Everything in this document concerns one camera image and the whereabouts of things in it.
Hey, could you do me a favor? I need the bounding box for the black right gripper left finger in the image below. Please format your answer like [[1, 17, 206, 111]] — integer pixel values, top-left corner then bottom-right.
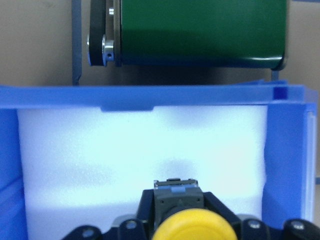
[[107, 189, 155, 240]]

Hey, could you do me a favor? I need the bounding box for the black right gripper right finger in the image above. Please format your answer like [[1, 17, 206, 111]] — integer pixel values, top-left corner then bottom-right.
[[203, 192, 242, 240]]

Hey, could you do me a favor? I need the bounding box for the yellow push button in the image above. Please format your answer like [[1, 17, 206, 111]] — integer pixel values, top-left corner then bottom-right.
[[152, 178, 237, 240]]

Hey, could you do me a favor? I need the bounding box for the white foam pad right bin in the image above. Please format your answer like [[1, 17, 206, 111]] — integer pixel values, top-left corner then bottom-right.
[[17, 105, 267, 240]]

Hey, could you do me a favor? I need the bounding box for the green conveyor belt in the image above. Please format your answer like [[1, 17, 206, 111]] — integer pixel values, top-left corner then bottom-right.
[[87, 0, 289, 70]]

